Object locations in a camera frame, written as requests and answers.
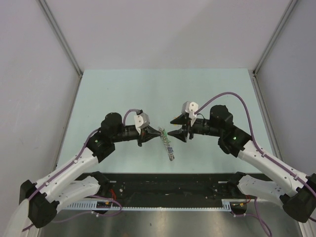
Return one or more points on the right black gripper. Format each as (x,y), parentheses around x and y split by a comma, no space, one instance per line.
(181,134)

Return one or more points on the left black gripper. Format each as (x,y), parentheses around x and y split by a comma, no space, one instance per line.
(146,134)

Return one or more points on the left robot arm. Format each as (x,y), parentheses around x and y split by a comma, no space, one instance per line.
(47,195)

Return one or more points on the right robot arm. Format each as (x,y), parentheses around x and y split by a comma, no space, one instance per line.
(289,188)

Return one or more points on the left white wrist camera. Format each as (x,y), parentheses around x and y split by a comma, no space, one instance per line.
(141,120)

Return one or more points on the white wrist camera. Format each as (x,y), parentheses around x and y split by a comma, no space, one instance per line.
(190,108)
(141,120)

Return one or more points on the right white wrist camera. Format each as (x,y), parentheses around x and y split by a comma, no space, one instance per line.
(190,108)

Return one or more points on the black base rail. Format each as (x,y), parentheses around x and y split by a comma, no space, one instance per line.
(171,190)

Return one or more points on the white cable duct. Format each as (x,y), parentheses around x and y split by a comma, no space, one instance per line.
(102,205)

